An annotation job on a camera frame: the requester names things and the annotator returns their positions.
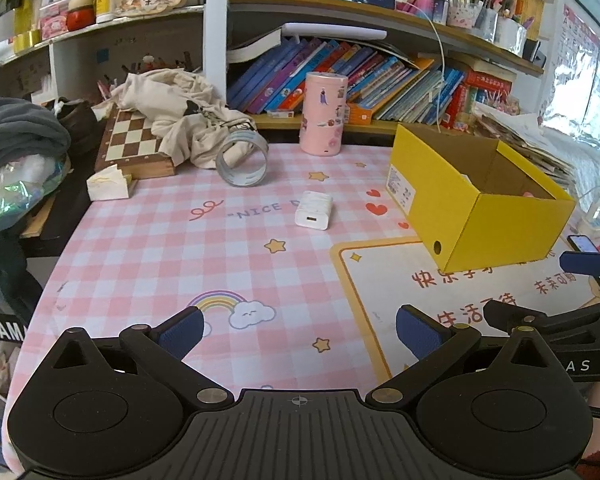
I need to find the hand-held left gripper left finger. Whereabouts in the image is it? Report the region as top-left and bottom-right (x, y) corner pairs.
(32, 306), (235, 407)

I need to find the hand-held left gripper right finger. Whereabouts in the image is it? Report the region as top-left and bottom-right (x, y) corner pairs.
(371, 305), (565, 406)

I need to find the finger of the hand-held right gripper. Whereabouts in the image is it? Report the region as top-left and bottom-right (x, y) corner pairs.
(482, 297), (600, 345)
(559, 247), (600, 277)

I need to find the yellow cardboard box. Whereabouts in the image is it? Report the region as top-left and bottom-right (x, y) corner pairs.
(384, 124), (577, 273)

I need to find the black smartphone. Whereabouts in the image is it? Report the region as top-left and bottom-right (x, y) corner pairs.
(566, 234), (600, 293)

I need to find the pink checked table mat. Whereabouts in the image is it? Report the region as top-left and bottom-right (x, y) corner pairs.
(2, 142), (600, 461)

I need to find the stack of papers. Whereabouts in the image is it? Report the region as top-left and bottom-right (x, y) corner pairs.
(472, 112), (579, 191)

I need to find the white charger plug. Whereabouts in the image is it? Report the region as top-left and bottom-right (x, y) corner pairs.
(295, 190), (335, 232)

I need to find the white tissue block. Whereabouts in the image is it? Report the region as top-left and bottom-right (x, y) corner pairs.
(86, 167), (139, 201)

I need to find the clear tape roll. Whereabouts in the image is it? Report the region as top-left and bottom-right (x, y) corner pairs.
(215, 130), (270, 187)

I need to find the dark cloth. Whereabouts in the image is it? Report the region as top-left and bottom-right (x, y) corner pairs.
(0, 232), (44, 312)

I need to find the wooden chessboard box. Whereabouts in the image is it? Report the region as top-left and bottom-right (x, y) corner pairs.
(94, 107), (177, 181)

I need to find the iridescent plastic bag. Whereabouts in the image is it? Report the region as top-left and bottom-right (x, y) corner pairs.
(0, 155), (71, 234)

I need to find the dark brown bag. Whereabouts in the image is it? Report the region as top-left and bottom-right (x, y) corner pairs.
(55, 100), (111, 161)

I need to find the beige cloth bag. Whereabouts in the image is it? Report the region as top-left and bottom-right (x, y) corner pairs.
(107, 69), (259, 170)

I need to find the white pen holder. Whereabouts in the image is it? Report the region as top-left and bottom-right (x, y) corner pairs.
(495, 16), (529, 59)

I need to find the pink sticker-covered canister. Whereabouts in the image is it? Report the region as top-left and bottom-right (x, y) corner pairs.
(299, 71), (349, 157)

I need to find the row of colourful books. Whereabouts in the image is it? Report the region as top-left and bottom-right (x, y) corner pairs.
(227, 37), (519, 131)

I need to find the grey folded cloth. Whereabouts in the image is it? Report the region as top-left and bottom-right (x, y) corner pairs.
(0, 96), (72, 179)

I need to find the pink pen cup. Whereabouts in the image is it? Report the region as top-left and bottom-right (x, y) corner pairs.
(447, 0), (486, 29)

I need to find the thick grey-edged book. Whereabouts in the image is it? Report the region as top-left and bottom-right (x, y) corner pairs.
(227, 27), (284, 65)

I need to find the white wooden bookshelf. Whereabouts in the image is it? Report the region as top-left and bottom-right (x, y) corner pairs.
(0, 0), (556, 136)

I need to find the white lamp bar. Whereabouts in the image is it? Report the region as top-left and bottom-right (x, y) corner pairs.
(282, 22), (389, 41)

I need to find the red round doll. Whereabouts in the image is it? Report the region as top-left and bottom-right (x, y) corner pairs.
(66, 0), (96, 31)

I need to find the pink tin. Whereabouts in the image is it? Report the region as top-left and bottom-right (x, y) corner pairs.
(39, 0), (71, 40)

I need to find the black strap white lettering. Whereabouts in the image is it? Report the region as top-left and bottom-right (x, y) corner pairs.
(0, 310), (32, 347)

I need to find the alphabet wall poster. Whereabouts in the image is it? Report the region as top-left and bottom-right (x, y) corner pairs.
(562, 4), (600, 111)

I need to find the white hanging cable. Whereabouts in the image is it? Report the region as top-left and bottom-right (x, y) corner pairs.
(395, 2), (449, 126)

